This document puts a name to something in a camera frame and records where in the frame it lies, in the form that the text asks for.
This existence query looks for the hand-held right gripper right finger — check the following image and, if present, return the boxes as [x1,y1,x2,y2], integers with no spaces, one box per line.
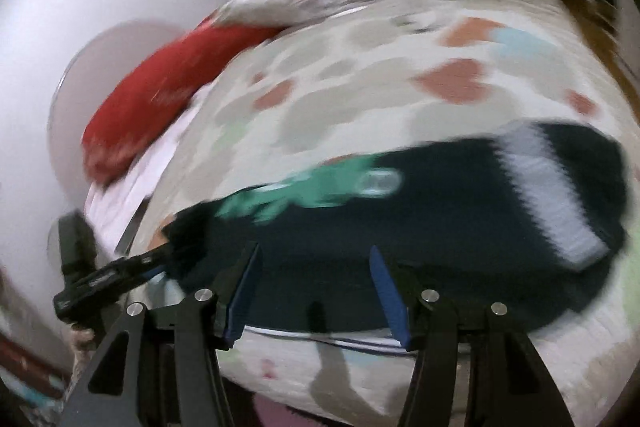
[369,245,576,427]

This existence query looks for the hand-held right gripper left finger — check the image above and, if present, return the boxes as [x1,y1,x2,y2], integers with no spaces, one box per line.
[59,241,264,427]

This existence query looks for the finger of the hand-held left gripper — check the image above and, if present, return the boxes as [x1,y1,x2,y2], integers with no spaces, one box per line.
[119,245,173,294]

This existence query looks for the dark sock green pattern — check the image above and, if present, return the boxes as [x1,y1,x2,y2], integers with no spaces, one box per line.
[161,120,630,344]

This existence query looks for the person's left hand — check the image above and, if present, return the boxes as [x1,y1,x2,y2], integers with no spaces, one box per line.
[70,326,99,354]

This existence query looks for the red pillow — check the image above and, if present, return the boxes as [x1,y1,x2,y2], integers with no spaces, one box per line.
[82,18,281,186]

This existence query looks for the heart-patterned bed sheet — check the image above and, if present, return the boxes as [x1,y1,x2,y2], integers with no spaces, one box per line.
[84,0,640,427]

